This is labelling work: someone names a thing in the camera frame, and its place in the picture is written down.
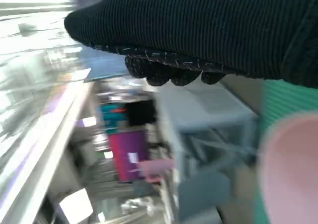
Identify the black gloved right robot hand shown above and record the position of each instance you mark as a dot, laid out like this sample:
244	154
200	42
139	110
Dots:
198	22

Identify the pink bowl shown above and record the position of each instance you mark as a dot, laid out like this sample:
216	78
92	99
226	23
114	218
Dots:
293	171

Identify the large white mesh cabinet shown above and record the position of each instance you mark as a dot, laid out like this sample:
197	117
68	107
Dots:
198	104

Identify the purple box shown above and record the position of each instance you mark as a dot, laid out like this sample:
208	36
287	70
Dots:
129	147

